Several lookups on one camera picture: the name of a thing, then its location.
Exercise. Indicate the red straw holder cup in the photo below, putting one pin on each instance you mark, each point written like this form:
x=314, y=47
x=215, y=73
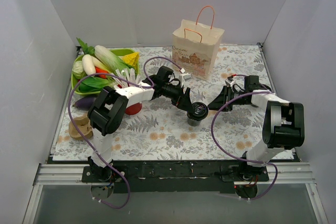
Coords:
x=134, y=109

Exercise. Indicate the green toy cabbage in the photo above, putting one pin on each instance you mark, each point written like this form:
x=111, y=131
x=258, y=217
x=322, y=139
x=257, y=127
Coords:
x=77, y=70

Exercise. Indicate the purple toy eggplant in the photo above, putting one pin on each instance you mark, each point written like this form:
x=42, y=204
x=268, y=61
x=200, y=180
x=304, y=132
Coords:
x=85, y=103

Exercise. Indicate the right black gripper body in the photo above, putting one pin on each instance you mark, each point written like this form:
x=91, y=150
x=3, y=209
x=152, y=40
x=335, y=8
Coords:
x=226, y=97

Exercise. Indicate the floral table mat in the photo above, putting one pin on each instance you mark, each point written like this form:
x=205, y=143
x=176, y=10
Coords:
x=160, y=130

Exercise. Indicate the paper takeout bag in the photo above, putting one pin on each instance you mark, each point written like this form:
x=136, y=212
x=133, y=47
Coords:
x=195, y=47

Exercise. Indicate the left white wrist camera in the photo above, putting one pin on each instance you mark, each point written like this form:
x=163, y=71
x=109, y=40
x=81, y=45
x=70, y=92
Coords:
x=183, y=77

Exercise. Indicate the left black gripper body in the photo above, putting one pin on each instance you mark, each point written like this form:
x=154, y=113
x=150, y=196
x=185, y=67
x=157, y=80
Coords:
x=184, y=97

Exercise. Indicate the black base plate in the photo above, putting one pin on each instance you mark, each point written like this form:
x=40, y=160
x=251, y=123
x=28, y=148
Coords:
x=171, y=176

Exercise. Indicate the aluminium rail frame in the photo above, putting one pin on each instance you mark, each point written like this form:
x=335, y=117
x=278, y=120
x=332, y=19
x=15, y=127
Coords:
x=72, y=174

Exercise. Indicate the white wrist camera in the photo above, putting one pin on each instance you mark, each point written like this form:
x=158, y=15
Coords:
x=230, y=81
x=183, y=77

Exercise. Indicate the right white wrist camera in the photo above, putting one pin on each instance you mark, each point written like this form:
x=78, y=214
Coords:
x=230, y=81

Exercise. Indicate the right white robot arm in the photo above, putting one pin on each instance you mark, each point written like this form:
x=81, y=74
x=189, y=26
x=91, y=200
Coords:
x=283, y=127

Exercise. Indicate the white toy radish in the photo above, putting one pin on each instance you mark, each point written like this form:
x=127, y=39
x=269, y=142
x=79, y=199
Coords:
x=88, y=65

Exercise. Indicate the brown cardboard cup carrier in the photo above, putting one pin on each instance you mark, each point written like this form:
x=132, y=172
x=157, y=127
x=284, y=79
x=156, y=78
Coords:
x=83, y=124

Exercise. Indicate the toy napa cabbage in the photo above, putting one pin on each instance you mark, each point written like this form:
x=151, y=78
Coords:
x=110, y=60

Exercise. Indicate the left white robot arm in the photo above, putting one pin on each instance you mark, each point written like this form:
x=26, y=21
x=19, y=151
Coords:
x=109, y=108

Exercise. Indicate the black cup lid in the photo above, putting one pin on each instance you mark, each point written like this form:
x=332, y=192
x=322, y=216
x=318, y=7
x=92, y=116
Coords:
x=199, y=111

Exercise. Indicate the yellow toy leaf vegetable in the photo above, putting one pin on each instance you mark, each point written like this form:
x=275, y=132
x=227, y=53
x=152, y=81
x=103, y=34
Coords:
x=132, y=59

